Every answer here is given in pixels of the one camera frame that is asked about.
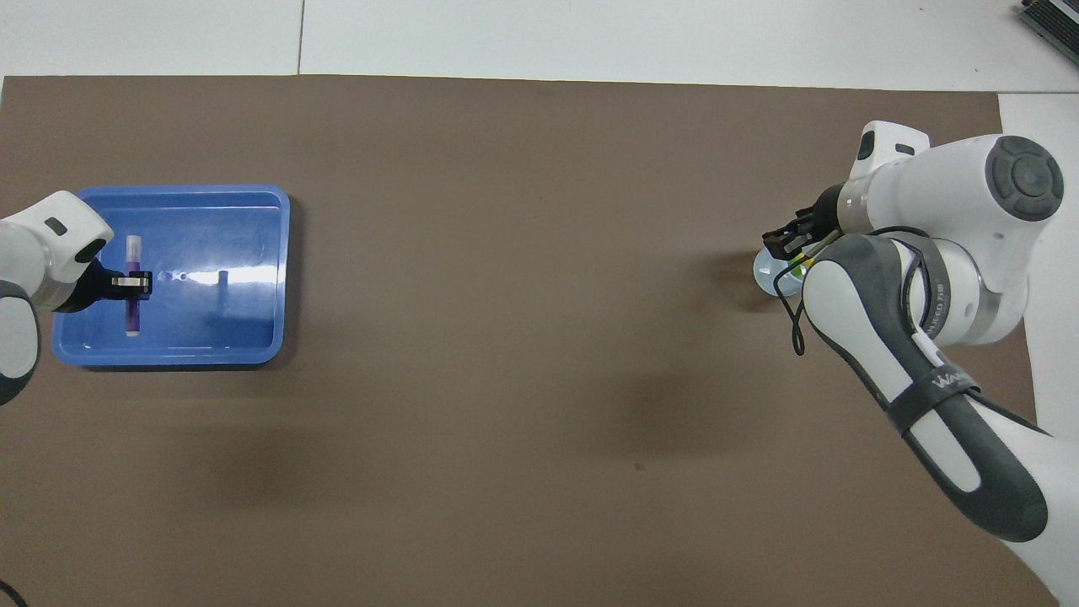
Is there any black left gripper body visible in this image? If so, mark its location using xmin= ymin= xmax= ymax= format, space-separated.
xmin=72 ymin=251 xmax=117 ymax=313

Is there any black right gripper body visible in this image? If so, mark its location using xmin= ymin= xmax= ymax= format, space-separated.
xmin=808 ymin=190 xmax=844 ymax=241

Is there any purple pen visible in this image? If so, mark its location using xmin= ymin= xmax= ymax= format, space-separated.
xmin=126 ymin=236 xmax=142 ymax=338

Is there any blue plastic tray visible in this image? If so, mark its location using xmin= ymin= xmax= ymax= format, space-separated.
xmin=52 ymin=185 xmax=292 ymax=368

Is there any clear plastic cup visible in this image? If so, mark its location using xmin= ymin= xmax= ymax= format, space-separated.
xmin=753 ymin=244 xmax=810 ymax=298

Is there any grey ribbed device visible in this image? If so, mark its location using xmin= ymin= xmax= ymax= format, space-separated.
xmin=1016 ymin=0 xmax=1079 ymax=67

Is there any brown table mat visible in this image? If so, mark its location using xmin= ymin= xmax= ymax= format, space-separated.
xmin=0 ymin=74 xmax=1055 ymax=607

